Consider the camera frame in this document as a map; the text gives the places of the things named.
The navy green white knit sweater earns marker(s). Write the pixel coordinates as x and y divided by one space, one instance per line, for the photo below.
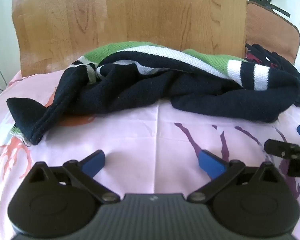
150 92

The pink printed bedsheet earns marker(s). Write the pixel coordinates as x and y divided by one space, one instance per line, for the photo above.
152 140

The dark clothes with red pattern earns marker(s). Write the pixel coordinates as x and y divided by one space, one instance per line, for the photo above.
267 56

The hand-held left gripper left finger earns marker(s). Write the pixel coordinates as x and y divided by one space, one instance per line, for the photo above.
94 163

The brown chair cushion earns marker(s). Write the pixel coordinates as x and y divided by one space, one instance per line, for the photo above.
267 27

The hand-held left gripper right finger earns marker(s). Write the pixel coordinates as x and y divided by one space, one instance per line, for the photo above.
210 163

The wooden headboard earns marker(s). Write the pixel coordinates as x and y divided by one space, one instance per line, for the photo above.
130 17

